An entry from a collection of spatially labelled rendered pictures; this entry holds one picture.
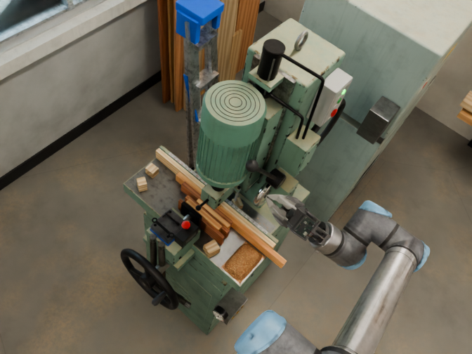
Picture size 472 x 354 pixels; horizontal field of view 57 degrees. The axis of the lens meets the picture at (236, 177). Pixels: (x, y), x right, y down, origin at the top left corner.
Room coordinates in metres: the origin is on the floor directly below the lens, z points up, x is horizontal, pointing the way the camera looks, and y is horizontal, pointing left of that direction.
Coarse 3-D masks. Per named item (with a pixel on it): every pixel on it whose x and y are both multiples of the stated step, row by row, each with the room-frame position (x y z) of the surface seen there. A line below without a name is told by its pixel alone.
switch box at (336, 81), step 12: (336, 72) 1.06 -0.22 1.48; (324, 84) 0.99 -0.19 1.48; (336, 84) 1.00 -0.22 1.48; (348, 84) 1.03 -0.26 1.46; (324, 96) 0.98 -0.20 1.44; (336, 96) 0.98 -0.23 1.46; (324, 108) 0.97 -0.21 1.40; (336, 108) 1.03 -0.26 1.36; (312, 120) 0.98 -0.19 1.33; (324, 120) 0.97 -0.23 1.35
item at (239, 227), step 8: (176, 176) 0.89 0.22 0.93; (184, 176) 0.89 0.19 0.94; (192, 184) 0.87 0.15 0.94; (200, 192) 0.84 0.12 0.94; (232, 216) 0.77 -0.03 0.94; (232, 224) 0.75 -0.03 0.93; (240, 224) 0.75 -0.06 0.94; (240, 232) 0.73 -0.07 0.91; (248, 232) 0.73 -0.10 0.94; (248, 240) 0.71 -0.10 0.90; (256, 240) 0.70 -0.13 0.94; (264, 248) 0.68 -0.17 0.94; (272, 256) 0.66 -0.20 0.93; (280, 256) 0.67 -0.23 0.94; (280, 264) 0.64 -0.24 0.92
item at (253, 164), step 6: (252, 162) 0.67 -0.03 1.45; (246, 168) 0.66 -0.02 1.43; (252, 168) 0.66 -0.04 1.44; (258, 168) 0.70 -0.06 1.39; (264, 174) 0.75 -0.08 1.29; (270, 174) 0.80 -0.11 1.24; (276, 174) 0.86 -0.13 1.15; (282, 174) 0.87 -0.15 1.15; (270, 180) 0.84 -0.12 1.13; (276, 180) 0.84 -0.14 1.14; (282, 180) 0.85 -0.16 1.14; (276, 186) 0.83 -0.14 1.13
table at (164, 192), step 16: (160, 176) 0.89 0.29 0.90; (128, 192) 0.80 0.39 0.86; (144, 192) 0.80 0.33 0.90; (160, 192) 0.82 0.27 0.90; (176, 192) 0.83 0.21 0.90; (144, 208) 0.76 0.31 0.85; (160, 208) 0.75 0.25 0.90; (176, 208) 0.77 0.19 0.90; (144, 240) 0.63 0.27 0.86; (208, 240) 0.67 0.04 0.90; (224, 240) 0.69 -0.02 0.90; (240, 240) 0.71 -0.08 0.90; (192, 256) 0.62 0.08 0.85; (224, 256) 0.63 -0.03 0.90; (224, 272) 0.57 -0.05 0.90; (240, 288) 0.54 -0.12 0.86
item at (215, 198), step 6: (204, 186) 0.79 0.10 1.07; (210, 186) 0.80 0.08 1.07; (204, 192) 0.77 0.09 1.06; (210, 192) 0.77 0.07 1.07; (216, 192) 0.78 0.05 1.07; (222, 192) 0.78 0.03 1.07; (228, 192) 0.81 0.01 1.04; (204, 198) 0.77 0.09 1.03; (210, 198) 0.76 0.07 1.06; (216, 198) 0.76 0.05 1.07; (222, 198) 0.78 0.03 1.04; (210, 204) 0.76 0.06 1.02; (216, 204) 0.75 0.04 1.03
